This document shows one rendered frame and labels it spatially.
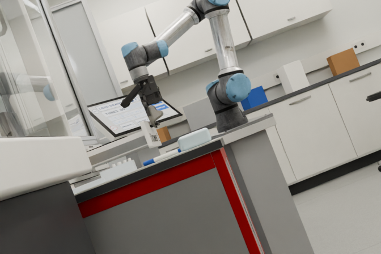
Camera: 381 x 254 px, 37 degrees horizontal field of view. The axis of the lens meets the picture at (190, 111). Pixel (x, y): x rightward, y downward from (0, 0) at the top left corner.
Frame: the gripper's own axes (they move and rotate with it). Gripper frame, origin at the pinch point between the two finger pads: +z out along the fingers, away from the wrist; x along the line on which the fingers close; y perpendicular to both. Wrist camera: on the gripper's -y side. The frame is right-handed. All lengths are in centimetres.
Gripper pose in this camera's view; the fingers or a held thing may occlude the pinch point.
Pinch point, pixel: (153, 125)
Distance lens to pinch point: 237.5
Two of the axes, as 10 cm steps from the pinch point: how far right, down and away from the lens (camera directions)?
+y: 9.3, -3.6, -0.5
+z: 3.6, 9.3, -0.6
